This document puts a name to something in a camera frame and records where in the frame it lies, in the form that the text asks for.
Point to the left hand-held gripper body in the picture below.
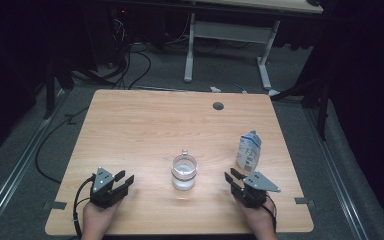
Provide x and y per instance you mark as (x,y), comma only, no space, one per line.
(105,195)

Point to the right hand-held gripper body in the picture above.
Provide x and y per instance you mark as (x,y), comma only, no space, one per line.
(253,196)

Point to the white and blue milk carton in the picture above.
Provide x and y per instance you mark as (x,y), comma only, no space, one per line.
(248,153)

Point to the clear glass jar with lid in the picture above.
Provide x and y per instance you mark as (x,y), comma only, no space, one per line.
(184,171)

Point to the person's right hand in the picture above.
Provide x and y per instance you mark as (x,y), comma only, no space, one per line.
(261,218)

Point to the person's left hand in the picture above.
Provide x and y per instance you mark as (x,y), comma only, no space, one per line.
(96,218)

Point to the grey tape strip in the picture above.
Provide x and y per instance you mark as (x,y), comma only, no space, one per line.
(304,201)
(56,205)

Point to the dark round table grommet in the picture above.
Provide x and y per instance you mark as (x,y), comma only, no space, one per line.
(218,106)

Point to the small white floor connector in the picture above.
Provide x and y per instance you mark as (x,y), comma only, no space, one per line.
(215,89)

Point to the black metal stand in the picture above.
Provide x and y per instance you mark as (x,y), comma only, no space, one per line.
(50,90)
(323,110)

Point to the white-framed wooden desk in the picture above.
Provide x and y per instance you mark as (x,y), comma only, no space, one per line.
(233,31)

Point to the black computer with red light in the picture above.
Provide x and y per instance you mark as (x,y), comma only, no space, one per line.
(122,13)

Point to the small black desk object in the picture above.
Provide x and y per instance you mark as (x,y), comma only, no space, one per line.
(313,2)

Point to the metal floor rail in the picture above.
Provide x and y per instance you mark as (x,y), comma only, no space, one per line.
(16,170)
(338,176)

